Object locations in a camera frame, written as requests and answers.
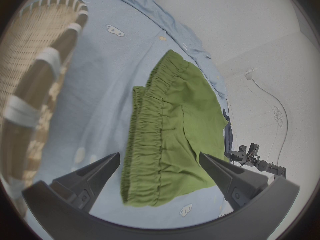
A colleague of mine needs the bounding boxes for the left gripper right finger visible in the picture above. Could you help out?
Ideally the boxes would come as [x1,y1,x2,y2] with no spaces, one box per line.
[199,152,269,212]

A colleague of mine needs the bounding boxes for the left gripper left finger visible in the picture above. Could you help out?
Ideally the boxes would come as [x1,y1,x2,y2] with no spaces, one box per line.
[51,152,121,213]

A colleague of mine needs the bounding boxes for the green shorts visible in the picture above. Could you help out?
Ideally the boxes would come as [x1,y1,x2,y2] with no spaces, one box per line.
[120,49,229,207]

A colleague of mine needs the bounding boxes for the dark blue T-shirt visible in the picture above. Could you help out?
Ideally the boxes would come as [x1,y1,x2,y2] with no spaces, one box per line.
[222,108,234,157]

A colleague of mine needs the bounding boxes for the bed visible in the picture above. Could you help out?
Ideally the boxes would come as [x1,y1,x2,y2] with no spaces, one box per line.
[0,0,290,224]

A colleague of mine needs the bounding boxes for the round woven basket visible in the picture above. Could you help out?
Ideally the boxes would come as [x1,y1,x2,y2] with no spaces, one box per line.
[0,0,89,209]

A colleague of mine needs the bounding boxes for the pale blue quilt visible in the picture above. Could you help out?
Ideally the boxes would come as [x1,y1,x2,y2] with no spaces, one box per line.
[51,0,228,99]

